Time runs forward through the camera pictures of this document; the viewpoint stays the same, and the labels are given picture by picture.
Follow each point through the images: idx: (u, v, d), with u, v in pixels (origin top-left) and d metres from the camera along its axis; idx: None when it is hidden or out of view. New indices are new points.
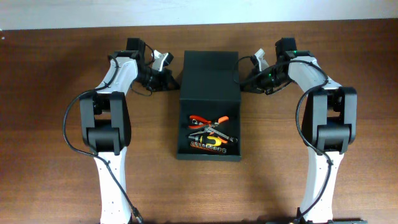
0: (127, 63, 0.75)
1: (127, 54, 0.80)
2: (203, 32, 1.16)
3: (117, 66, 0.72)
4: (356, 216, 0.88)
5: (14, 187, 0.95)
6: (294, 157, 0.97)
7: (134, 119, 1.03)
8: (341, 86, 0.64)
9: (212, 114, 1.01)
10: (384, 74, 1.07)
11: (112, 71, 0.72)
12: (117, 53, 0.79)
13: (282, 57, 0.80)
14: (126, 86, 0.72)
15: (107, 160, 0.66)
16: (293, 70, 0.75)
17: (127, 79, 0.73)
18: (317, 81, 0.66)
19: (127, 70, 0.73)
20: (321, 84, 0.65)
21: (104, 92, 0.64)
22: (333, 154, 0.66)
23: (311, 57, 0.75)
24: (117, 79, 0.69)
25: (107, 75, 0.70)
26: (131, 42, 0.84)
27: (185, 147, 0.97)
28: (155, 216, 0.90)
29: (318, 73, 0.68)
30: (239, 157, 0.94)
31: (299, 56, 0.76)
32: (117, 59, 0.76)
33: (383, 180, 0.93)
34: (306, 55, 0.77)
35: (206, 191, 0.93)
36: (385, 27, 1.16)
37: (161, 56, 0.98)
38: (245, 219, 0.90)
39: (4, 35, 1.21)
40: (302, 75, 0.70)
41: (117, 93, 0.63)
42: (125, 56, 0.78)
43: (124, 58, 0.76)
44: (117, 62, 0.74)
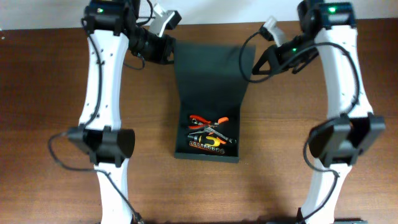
0: (113, 53, 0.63)
1: (111, 12, 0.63)
2: (204, 32, 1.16)
3: (99, 63, 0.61)
4: (356, 216, 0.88)
5: (14, 187, 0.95)
6: (294, 156, 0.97)
7: (134, 119, 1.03)
8: (370, 112, 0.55)
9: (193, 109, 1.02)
10: (385, 74, 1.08)
11: (96, 70, 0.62)
12: (96, 4, 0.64)
13: (311, 12, 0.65)
14: (117, 86, 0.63)
15: (107, 172, 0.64)
16: (324, 53, 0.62)
17: (116, 77, 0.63)
18: (347, 96, 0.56)
19: (112, 65, 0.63)
20: (348, 104, 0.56)
21: (96, 127, 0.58)
22: (341, 167, 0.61)
23: (352, 30, 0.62)
24: (106, 94, 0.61)
25: (91, 83, 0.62)
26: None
27: (183, 147, 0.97)
28: (155, 216, 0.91)
29: (352, 79, 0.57)
30: (237, 158, 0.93)
31: (334, 26, 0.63)
32: (102, 32, 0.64)
33: (382, 180, 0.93)
34: (346, 23, 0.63)
35: (206, 191, 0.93)
36: (385, 27, 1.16)
37: (165, 15, 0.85)
38: (245, 219, 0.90)
39: (4, 35, 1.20)
40: (331, 70, 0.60)
41: (112, 129, 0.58)
42: (111, 11, 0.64)
43: (111, 15, 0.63)
44: (101, 51, 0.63)
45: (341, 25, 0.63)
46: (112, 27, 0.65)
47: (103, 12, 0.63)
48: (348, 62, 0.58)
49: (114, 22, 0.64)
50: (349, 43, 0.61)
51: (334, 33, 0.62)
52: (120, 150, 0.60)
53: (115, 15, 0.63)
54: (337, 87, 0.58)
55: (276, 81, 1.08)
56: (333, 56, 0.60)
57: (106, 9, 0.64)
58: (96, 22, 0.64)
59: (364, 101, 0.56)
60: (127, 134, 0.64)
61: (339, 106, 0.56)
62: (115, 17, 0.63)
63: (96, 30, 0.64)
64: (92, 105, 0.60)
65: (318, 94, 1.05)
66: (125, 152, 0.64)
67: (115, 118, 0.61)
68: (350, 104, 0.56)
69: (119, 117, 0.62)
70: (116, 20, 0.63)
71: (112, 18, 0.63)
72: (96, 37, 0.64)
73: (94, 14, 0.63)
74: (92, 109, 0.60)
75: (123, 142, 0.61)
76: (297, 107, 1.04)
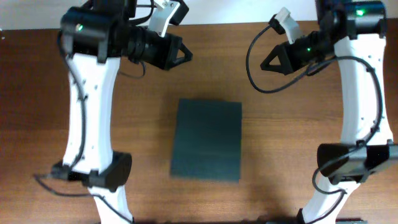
0: (97, 85, 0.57)
1: (93, 25, 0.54)
2: (204, 32, 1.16)
3: (81, 99, 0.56)
4: (356, 217, 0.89)
5: (15, 187, 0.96)
6: (294, 157, 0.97)
7: (134, 119, 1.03)
8: (390, 139, 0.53)
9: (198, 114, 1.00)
10: (387, 73, 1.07)
11: (78, 107, 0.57)
12: (77, 15, 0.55)
13: (337, 14, 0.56)
14: (103, 121, 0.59)
15: (102, 195, 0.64)
16: (346, 67, 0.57)
17: (101, 112, 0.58)
18: (367, 121, 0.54)
19: (96, 101, 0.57)
20: (366, 132, 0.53)
21: (82, 168, 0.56)
22: (350, 183, 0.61)
23: (380, 40, 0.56)
24: (90, 134, 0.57)
25: (74, 121, 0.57)
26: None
27: (185, 147, 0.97)
28: (156, 216, 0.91)
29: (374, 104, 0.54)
30: (237, 159, 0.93)
31: (360, 34, 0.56)
32: (84, 57, 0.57)
33: (384, 180, 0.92)
34: (373, 32, 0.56)
35: (206, 191, 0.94)
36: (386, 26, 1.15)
37: (169, 7, 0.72)
38: (245, 219, 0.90)
39: (4, 35, 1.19)
40: (353, 90, 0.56)
41: (100, 173, 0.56)
42: (94, 25, 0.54)
43: (93, 30, 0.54)
44: (83, 83, 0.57)
45: (368, 33, 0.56)
46: (95, 47, 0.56)
47: (83, 28, 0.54)
48: (372, 83, 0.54)
49: (97, 35, 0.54)
50: (376, 56, 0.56)
51: (360, 44, 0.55)
52: (114, 185, 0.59)
53: (98, 31, 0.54)
54: (357, 111, 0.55)
55: (276, 81, 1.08)
56: (356, 75, 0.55)
57: (87, 22, 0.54)
58: (76, 42, 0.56)
59: (385, 127, 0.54)
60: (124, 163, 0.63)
61: (357, 130, 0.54)
62: (99, 33, 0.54)
63: (76, 54, 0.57)
64: (76, 145, 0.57)
65: (319, 94, 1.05)
66: (122, 178, 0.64)
67: (103, 158, 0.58)
68: (369, 130, 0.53)
69: (107, 153, 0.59)
70: (99, 37, 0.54)
71: (95, 34, 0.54)
72: (77, 64, 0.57)
73: (73, 33, 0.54)
74: (77, 149, 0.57)
75: (119, 173, 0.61)
76: (297, 107, 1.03)
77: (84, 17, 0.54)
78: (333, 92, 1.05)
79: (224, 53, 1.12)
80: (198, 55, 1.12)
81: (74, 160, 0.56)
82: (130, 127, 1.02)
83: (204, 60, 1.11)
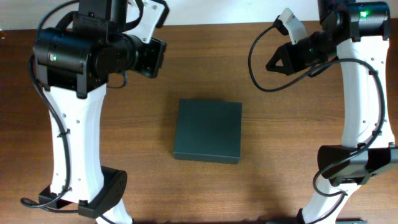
0: (79, 119, 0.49)
1: (71, 52, 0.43)
2: (204, 32, 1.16)
3: (63, 135, 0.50)
4: (356, 216, 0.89)
5: (15, 187, 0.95)
6: (294, 156, 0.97)
7: (134, 119, 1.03)
8: (392, 142, 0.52)
9: (197, 113, 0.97)
10: (386, 73, 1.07)
11: (61, 142, 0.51)
12: (51, 38, 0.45)
13: (340, 14, 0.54)
14: (93, 153, 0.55)
15: None
16: (348, 70, 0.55)
17: (91, 145, 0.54)
18: (369, 124, 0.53)
19: (81, 137, 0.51)
20: (369, 135, 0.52)
21: (69, 198, 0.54)
22: (350, 185, 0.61)
23: (384, 42, 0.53)
24: (76, 170, 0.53)
25: (58, 155, 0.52)
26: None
27: (185, 144, 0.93)
28: (156, 216, 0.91)
29: (377, 106, 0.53)
30: (237, 158, 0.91)
31: (364, 36, 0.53)
32: (61, 88, 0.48)
33: (382, 180, 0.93)
34: (376, 33, 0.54)
35: (206, 191, 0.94)
36: None
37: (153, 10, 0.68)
38: (246, 219, 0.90)
39: (5, 35, 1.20)
40: (354, 91, 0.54)
41: (89, 204, 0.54)
42: (71, 52, 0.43)
43: (70, 56, 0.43)
44: (63, 116, 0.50)
45: (371, 36, 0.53)
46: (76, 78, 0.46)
47: (58, 56, 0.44)
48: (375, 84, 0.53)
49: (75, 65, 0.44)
50: (380, 59, 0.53)
51: (364, 45, 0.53)
52: (107, 208, 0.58)
53: (77, 60, 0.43)
54: (359, 112, 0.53)
55: (276, 81, 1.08)
56: (359, 76, 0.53)
57: (62, 48, 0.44)
58: (51, 71, 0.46)
59: (386, 129, 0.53)
60: (116, 182, 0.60)
61: (359, 134, 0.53)
62: (78, 62, 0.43)
63: (51, 86, 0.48)
64: (62, 177, 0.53)
65: (318, 94, 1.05)
66: (118, 197, 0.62)
67: (93, 186, 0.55)
68: (370, 134, 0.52)
69: (97, 183, 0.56)
70: (78, 65, 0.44)
71: (73, 64, 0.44)
72: (54, 96, 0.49)
73: (47, 62, 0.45)
74: (63, 181, 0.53)
75: (112, 193, 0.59)
76: (296, 108, 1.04)
77: (58, 45, 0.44)
78: (333, 92, 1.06)
79: (224, 53, 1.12)
80: (198, 55, 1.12)
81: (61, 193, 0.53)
82: (130, 127, 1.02)
83: (204, 60, 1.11)
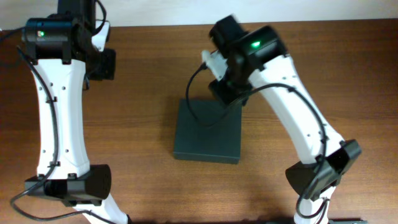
0: (66, 86, 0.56)
1: (53, 32, 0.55)
2: (204, 32, 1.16)
3: (51, 101, 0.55)
4: (356, 216, 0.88)
5: (13, 187, 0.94)
6: (294, 156, 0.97)
7: (134, 119, 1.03)
8: (342, 139, 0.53)
9: (188, 115, 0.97)
10: (385, 74, 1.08)
11: (48, 109, 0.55)
12: (37, 24, 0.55)
13: (237, 53, 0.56)
14: (79, 126, 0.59)
15: (89, 209, 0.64)
16: (270, 95, 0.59)
17: (77, 117, 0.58)
18: (313, 135, 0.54)
19: (68, 103, 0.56)
20: (318, 145, 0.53)
21: (58, 176, 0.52)
22: (328, 191, 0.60)
23: (286, 58, 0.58)
24: (63, 139, 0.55)
25: (45, 127, 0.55)
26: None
27: (186, 144, 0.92)
28: (156, 216, 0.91)
29: (310, 116, 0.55)
30: (236, 158, 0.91)
31: (267, 63, 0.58)
32: (50, 60, 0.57)
33: (382, 180, 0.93)
34: (277, 53, 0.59)
35: (206, 191, 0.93)
36: (385, 28, 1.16)
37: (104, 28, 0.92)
38: (246, 219, 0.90)
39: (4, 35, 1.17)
40: (286, 113, 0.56)
41: (79, 177, 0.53)
42: (55, 32, 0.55)
43: (56, 35, 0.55)
44: (50, 85, 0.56)
45: (272, 60, 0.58)
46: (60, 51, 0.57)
47: (45, 35, 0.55)
48: (297, 99, 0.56)
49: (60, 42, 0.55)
50: (290, 75, 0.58)
51: (270, 71, 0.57)
52: (97, 192, 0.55)
53: (61, 37, 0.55)
54: (300, 129, 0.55)
55: None
56: (280, 97, 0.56)
57: (47, 28, 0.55)
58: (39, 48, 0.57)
59: (331, 133, 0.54)
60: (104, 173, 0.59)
61: (310, 148, 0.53)
62: (63, 39, 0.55)
63: (40, 60, 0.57)
64: (50, 152, 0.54)
65: (318, 94, 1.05)
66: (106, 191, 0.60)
67: (80, 162, 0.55)
68: (321, 142, 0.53)
69: (84, 161, 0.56)
70: (63, 42, 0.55)
71: (59, 41, 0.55)
72: (43, 68, 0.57)
73: (34, 42, 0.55)
74: (51, 156, 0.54)
75: (99, 183, 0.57)
76: None
77: (43, 27, 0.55)
78: (333, 92, 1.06)
79: None
80: (198, 55, 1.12)
81: (50, 167, 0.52)
82: (130, 127, 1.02)
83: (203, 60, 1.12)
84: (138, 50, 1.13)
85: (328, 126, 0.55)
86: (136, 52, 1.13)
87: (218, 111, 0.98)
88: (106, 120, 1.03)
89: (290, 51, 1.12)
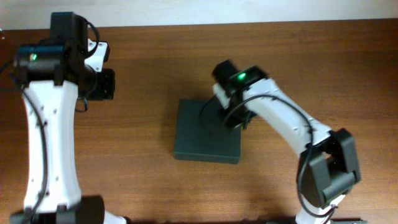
0: (57, 109, 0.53)
1: (45, 56, 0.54)
2: (203, 32, 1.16)
3: (41, 126, 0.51)
4: (356, 216, 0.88)
5: (13, 187, 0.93)
6: (294, 157, 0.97)
7: (134, 119, 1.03)
8: (329, 130, 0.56)
9: (189, 116, 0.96)
10: (384, 74, 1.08)
11: (37, 135, 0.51)
12: (29, 50, 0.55)
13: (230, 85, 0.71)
14: (72, 151, 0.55)
15: None
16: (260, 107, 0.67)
17: (69, 141, 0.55)
18: (300, 129, 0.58)
19: (59, 127, 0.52)
20: (305, 135, 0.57)
21: (47, 209, 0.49)
22: (339, 197, 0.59)
23: (267, 81, 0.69)
24: (53, 167, 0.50)
25: (33, 156, 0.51)
26: (61, 20, 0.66)
27: (186, 144, 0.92)
28: (155, 216, 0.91)
29: (293, 114, 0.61)
30: (237, 158, 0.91)
31: (253, 84, 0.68)
32: (41, 82, 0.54)
33: (382, 180, 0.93)
34: (260, 78, 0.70)
35: (206, 191, 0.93)
36: (384, 27, 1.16)
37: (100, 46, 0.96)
38: (246, 219, 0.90)
39: (4, 35, 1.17)
40: (274, 116, 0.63)
41: (68, 208, 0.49)
42: (48, 55, 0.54)
43: (48, 58, 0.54)
44: (41, 109, 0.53)
45: (259, 83, 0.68)
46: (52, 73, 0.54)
47: (37, 58, 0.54)
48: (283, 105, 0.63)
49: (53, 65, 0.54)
50: (273, 91, 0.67)
51: (255, 91, 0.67)
52: None
53: (53, 61, 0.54)
54: (289, 127, 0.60)
55: (276, 81, 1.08)
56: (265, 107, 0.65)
57: (41, 52, 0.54)
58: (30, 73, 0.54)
59: (318, 124, 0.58)
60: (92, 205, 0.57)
61: (299, 139, 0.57)
62: (54, 62, 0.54)
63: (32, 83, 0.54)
64: (38, 181, 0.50)
65: (318, 94, 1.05)
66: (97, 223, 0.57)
67: (71, 190, 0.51)
68: (306, 132, 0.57)
69: (76, 190, 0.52)
70: (55, 65, 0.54)
71: (51, 64, 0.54)
72: (34, 91, 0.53)
73: (27, 66, 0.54)
74: (40, 186, 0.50)
75: (87, 213, 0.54)
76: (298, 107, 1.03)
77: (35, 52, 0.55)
78: (333, 92, 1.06)
79: (223, 53, 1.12)
80: (198, 55, 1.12)
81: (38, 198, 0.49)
82: (130, 126, 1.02)
83: (203, 60, 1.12)
84: (138, 50, 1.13)
85: (313, 121, 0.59)
86: (135, 52, 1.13)
87: (219, 112, 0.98)
88: (107, 119, 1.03)
89: (290, 51, 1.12)
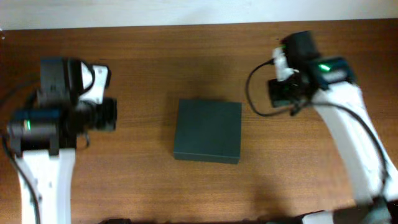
0: (51, 183, 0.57)
1: (40, 125, 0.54)
2: (204, 32, 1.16)
3: (35, 201, 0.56)
4: None
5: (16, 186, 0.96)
6: (295, 156, 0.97)
7: (134, 119, 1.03)
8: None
9: (189, 116, 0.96)
10: (384, 75, 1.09)
11: (32, 209, 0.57)
12: (23, 114, 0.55)
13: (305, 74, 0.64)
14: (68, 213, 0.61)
15: None
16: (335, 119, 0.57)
17: (65, 204, 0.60)
18: (373, 171, 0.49)
19: (51, 201, 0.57)
20: (377, 183, 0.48)
21: None
22: None
23: (354, 88, 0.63)
24: None
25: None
26: (50, 68, 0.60)
27: (185, 145, 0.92)
28: (155, 216, 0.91)
29: (372, 151, 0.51)
30: (237, 158, 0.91)
31: (336, 86, 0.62)
32: (36, 152, 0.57)
33: None
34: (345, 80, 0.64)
35: (206, 191, 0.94)
36: (384, 28, 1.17)
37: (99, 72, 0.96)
38: (245, 219, 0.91)
39: (4, 35, 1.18)
40: (347, 141, 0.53)
41: None
42: (40, 123, 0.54)
43: (44, 127, 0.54)
44: (35, 182, 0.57)
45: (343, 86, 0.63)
46: (43, 136, 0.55)
47: (31, 126, 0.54)
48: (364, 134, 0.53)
49: (48, 131, 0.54)
50: (356, 107, 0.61)
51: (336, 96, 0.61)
52: None
53: (48, 127, 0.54)
54: (359, 159, 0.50)
55: None
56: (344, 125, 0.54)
57: (34, 118, 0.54)
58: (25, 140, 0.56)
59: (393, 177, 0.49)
60: None
61: (369, 182, 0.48)
62: (50, 129, 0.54)
63: (24, 152, 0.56)
64: None
65: None
66: None
67: None
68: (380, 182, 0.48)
69: None
70: (51, 132, 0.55)
71: (47, 130, 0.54)
72: (28, 163, 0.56)
73: (22, 135, 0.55)
74: None
75: None
76: None
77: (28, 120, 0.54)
78: None
79: (223, 53, 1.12)
80: (198, 55, 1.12)
81: None
82: (130, 126, 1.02)
83: (203, 60, 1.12)
84: (138, 50, 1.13)
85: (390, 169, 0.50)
86: (136, 52, 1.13)
87: (219, 111, 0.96)
88: None
89: None
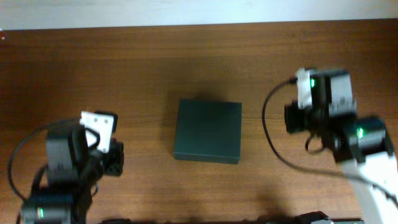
0: None
1: (52, 212, 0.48)
2: (204, 32, 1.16)
3: None
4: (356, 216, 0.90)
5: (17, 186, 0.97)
6: (295, 156, 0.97)
7: (134, 119, 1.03)
8: None
9: (189, 116, 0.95)
10: (384, 75, 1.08)
11: None
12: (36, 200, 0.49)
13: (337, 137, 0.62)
14: None
15: None
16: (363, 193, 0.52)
17: None
18: None
19: None
20: None
21: None
22: None
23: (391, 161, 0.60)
24: None
25: None
26: (56, 147, 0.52)
27: (185, 145, 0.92)
28: (156, 216, 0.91)
29: None
30: (236, 159, 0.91)
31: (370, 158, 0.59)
32: None
33: None
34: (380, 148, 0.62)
35: (206, 191, 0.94)
36: (386, 27, 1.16)
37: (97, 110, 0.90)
38: (245, 219, 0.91)
39: (4, 35, 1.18)
40: None
41: None
42: (55, 208, 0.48)
43: (56, 211, 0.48)
44: None
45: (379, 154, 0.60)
46: None
47: (43, 213, 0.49)
48: None
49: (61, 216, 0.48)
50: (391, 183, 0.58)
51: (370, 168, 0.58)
52: None
53: (61, 213, 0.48)
54: None
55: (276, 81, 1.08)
56: None
57: (47, 203, 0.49)
58: None
59: None
60: None
61: None
62: (62, 213, 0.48)
63: None
64: None
65: None
66: None
67: None
68: None
69: None
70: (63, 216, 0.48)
71: (60, 214, 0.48)
72: None
73: (34, 219, 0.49)
74: None
75: None
76: None
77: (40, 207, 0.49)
78: None
79: (223, 53, 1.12)
80: (198, 55, 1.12)
81: None
82: (130, 127, 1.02)
83: (203, 60, 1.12)
84: (138, 50, 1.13)
85: None
86: (136, 52, 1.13)
87: (220, 112, 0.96)
88: None
89: (290, 51, 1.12)
